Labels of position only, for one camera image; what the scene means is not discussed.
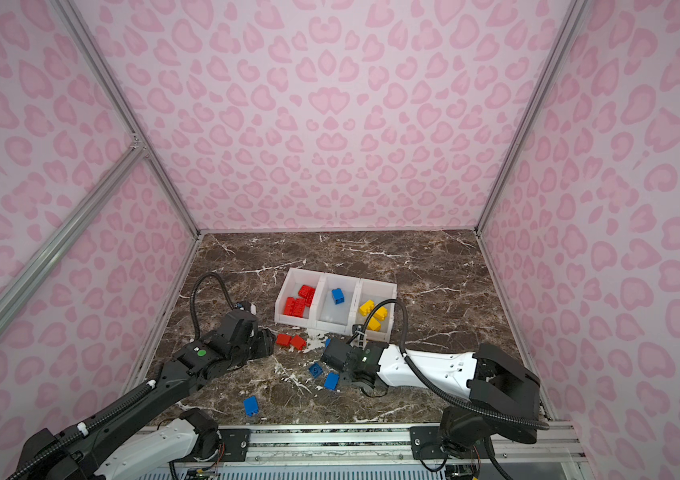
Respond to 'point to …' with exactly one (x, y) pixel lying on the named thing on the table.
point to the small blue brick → (315, 369)
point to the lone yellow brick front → (366, 308)
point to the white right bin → (369, 294)
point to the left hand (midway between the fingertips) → (271, 335)
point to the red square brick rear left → (283, 339)
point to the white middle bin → (328, 316)
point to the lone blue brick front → (251, 405)
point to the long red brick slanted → (307, 292)
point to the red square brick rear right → (298, 342)
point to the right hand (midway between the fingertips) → (350, 375)
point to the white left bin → (295, 279)
